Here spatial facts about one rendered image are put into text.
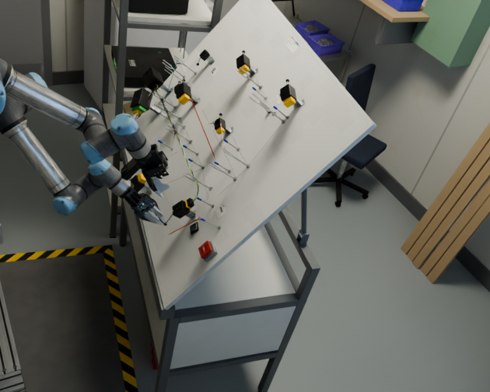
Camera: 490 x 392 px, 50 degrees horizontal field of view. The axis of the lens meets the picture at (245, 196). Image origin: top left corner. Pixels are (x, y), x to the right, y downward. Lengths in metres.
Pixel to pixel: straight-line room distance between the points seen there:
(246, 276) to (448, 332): 1.73
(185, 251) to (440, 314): 2.13
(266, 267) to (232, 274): 0.17
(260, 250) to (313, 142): 0.76
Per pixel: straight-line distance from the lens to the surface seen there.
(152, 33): 4.05
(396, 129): 4.40
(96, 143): 1.70
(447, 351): 3.56
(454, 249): 3.76
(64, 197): 1.97
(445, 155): 4.11
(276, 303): 2.24
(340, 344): 3.25
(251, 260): 2.37
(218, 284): 2.24
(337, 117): 1.82
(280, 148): 1.92
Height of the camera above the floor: 2.50
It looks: 39 degrees down
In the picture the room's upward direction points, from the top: 15 degrees clockwise
